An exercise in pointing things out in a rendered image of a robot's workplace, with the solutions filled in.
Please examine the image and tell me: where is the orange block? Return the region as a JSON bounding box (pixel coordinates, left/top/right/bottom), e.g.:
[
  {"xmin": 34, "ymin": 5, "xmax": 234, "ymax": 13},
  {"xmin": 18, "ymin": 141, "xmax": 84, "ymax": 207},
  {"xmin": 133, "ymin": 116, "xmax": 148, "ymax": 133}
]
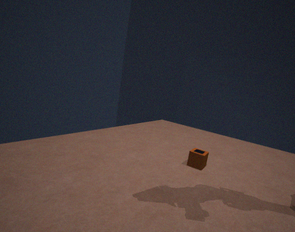
[{"xmin": 187, "ymin": 148, "xmax": 209, "ymax": 170}]

